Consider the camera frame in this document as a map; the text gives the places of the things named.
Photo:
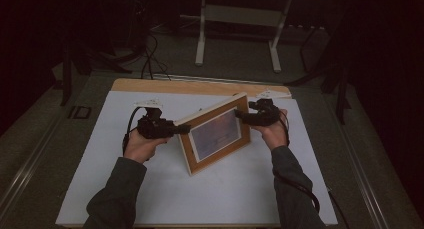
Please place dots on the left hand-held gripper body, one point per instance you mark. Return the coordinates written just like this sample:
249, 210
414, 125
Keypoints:
153, 127

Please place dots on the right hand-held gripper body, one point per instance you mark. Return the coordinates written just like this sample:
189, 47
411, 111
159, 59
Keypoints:
265, 115

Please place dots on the wooden picture frame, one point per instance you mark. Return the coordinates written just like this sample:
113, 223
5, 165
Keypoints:
216, 135

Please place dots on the person's right hand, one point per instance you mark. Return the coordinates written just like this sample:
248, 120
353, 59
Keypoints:
275, 135

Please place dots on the person's left hand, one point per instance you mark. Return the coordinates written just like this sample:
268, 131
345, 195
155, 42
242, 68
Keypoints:
143, 149

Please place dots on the metal strip behind table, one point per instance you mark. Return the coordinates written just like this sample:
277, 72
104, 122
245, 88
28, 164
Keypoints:
216, 79

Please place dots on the white table mat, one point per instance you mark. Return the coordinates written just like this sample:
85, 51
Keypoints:
116, 99

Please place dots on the black floor socket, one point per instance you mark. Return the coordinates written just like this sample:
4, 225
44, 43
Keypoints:
80, 112

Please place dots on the black stand with splayed legs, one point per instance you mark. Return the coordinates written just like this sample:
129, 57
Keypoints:
86, 59

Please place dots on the black stand with tall post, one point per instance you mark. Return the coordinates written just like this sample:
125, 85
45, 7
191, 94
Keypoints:
340, 89

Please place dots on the white desk frame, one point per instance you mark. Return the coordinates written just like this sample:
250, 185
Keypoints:
240, 15

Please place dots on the metal floor rail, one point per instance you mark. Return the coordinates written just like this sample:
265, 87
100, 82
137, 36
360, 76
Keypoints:
30, 169
360, 162

